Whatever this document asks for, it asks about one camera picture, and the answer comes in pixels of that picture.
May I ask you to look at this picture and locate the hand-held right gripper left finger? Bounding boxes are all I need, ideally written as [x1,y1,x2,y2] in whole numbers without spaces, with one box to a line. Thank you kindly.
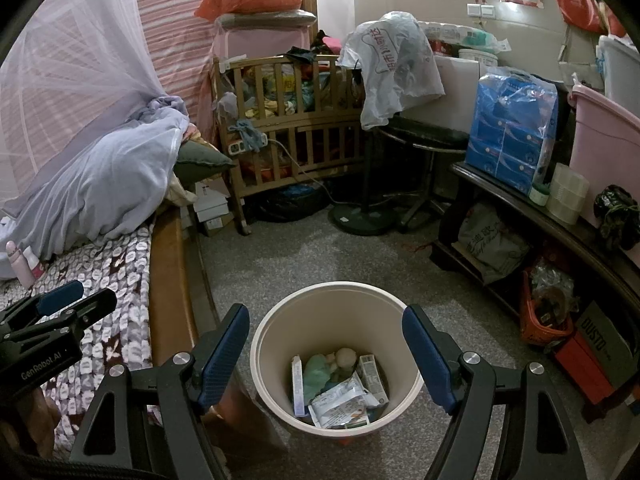
[67,302,252,480]

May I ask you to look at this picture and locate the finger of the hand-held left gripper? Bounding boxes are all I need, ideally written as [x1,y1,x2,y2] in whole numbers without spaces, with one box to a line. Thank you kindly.
[0,280,85,329]
[15,287,118,346]

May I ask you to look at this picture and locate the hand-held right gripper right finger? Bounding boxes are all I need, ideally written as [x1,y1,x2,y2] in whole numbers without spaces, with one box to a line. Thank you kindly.
[401,302,591,480]

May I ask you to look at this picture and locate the green white carton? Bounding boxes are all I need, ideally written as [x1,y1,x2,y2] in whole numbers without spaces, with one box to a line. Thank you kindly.
[356,354,390,408]

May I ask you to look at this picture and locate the long blue white box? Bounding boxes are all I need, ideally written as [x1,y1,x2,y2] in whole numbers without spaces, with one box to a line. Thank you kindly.
[291,355,307,417]

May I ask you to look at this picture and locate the green fabric pouch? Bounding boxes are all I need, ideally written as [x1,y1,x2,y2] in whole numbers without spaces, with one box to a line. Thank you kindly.
[304,354,341,401]

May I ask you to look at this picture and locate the white orange snack packet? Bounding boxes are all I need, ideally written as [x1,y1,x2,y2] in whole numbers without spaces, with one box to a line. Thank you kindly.
[307,377,381,428]

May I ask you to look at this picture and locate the beige plastic bin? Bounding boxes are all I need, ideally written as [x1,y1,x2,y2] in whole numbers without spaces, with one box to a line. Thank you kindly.
[249,281,425,433]

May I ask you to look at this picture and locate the small white pink bottle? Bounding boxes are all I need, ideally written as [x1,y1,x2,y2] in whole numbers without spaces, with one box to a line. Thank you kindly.
[21,246,46,281]

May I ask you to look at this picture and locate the pink water bottle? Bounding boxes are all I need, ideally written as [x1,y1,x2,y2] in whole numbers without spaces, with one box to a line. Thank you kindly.
[4,240,36,288]

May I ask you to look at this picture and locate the orange plastic basket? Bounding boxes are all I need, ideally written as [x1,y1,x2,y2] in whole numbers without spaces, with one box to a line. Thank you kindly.
[520,270,576,346]

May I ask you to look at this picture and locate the blue-grey quilt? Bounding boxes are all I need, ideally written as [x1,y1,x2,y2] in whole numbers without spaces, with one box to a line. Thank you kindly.
[0,95,193,281]

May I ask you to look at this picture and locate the grey plastic bag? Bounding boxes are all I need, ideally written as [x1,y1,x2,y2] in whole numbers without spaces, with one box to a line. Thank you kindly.
[457,202,531,286]

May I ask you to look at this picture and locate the small white cardboard box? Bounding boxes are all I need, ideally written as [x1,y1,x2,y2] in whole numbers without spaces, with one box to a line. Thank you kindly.
[192,180,236,238]

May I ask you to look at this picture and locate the red box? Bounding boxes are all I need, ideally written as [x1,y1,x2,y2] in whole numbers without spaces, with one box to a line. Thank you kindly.
[552,335,616,406]

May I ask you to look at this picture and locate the black plastic bag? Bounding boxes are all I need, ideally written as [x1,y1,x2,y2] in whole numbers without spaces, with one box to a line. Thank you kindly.
[255,182,331,223]

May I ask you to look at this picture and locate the grey printed box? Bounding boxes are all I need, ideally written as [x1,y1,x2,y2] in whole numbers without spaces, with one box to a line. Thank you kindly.
[572,300,636,391]

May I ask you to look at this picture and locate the dark wooden bench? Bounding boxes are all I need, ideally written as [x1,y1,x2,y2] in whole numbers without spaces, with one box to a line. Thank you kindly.
[432,160,640,411]

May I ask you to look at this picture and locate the dark green pillow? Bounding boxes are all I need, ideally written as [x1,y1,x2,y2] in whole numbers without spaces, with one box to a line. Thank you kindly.
[175,140,238,176]

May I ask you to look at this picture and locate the white power strip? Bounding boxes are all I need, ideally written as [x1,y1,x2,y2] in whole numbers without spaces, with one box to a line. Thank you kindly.
[227,132,268,157]

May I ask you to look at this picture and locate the black stool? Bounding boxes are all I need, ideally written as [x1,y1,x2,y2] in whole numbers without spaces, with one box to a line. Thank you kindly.
[375,120,473,233]

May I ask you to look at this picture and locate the dark camouflage cloth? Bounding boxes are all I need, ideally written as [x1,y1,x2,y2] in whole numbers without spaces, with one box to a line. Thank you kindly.
[594,185,636,251]

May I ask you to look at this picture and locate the blue tissue pack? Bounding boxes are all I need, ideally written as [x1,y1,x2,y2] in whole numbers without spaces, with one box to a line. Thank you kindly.
[465,67,558,196]

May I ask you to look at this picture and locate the white mosquito net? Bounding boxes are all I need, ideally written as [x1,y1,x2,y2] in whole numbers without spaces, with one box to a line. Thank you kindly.
[0,0,168,211]

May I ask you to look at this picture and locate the wooden crib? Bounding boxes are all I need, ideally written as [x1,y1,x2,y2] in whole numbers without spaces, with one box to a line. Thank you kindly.
[212,52,371,236]

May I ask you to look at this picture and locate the large white cardboard box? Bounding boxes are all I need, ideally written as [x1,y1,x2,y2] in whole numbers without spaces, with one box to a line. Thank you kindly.
[432,55,481,133]

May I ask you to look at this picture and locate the pink plastic tub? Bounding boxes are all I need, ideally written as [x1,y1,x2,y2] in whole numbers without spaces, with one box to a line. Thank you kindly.
[570,82,640,233]

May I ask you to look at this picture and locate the pile of clothes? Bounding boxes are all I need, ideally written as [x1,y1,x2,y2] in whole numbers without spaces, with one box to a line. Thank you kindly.
[240,45,361,116]

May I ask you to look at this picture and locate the white plastic bag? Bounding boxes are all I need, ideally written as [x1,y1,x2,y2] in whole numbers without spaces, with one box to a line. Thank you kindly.
[337,11,446,131]

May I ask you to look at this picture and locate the pink striped curtain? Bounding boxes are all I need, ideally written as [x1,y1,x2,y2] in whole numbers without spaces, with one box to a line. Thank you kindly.
[120,0,316,126]

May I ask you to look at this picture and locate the pink box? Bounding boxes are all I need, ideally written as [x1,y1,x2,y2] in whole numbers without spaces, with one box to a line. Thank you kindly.
[212,25,311,61]

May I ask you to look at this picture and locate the toilet paper pack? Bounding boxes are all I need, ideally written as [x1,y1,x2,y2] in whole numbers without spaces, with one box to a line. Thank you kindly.
[417,20,513,56]

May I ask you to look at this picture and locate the white storage box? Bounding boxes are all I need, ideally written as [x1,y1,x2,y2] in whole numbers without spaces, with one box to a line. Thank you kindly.
[597,35,640,126]

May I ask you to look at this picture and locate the red paper bag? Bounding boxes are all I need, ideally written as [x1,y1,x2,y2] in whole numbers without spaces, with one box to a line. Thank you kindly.
[552,0,603,36]

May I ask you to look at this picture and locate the wooden bed frame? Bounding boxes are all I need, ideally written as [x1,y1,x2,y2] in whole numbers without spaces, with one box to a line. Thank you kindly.
[150,205,221,366]

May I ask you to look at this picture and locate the white cable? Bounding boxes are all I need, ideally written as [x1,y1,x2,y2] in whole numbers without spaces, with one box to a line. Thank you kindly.
[265,137,333,206]

